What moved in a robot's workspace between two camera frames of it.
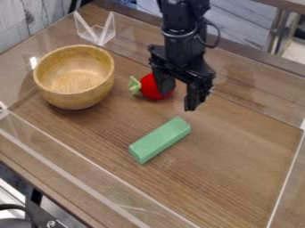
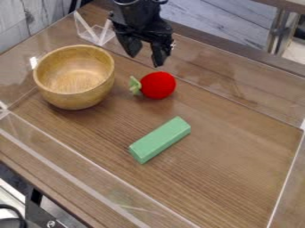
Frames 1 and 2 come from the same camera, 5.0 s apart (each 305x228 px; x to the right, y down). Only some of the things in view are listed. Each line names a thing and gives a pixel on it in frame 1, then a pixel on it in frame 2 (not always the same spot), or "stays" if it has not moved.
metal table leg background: x=285 y=25 stays
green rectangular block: x=159 y=140 stays
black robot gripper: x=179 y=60 → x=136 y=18
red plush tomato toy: x=147 y=87 stays
